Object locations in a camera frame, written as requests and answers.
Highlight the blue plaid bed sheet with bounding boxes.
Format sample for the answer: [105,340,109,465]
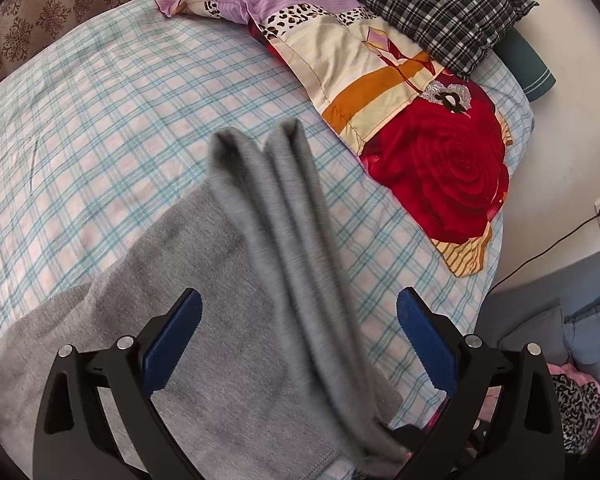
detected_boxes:
[0,0,537,480]

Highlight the red floral quilt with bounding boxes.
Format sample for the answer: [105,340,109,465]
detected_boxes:
[157,0,512,278]

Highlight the leopard print cloth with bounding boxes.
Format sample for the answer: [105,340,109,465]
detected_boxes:
[547,363,600,455]

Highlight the dark green pillow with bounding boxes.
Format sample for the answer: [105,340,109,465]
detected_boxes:
[493,28,556,102]

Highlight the black power cable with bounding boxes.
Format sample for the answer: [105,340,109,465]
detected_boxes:
[486,211,600,296]

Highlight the grey pants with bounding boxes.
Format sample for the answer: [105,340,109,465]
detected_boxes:
[0,119,406,479]

